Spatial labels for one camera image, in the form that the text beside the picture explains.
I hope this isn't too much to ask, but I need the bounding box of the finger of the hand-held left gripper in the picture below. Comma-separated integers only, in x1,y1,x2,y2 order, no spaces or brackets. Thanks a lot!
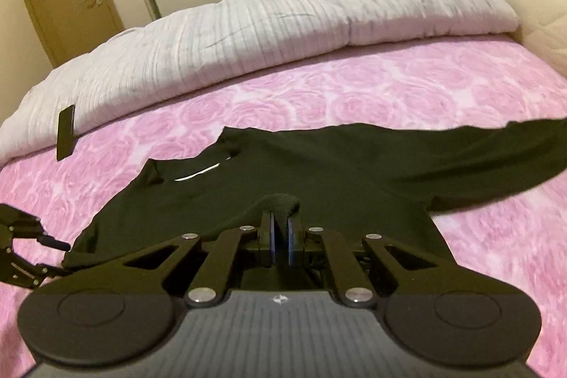
0,204,72,252
0,247,75,289

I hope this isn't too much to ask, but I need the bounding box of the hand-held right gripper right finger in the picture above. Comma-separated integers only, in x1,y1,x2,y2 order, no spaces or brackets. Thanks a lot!
286,213,449,310

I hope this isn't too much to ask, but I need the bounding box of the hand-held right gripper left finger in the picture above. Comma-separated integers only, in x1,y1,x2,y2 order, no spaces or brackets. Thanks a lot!
119,207,281,309

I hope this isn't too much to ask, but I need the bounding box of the black shirt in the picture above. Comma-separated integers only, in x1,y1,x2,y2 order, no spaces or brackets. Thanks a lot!
62,119,567,272

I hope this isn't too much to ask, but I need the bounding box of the black phone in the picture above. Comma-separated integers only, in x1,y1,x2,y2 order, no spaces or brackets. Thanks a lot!
57,104,77,161

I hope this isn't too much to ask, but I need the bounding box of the pink floral blanket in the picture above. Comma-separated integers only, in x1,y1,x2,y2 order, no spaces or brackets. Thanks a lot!
0,33,567,375

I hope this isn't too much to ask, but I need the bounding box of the white striped duvet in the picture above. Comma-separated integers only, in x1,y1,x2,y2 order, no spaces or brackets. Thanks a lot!
0,0,521,166

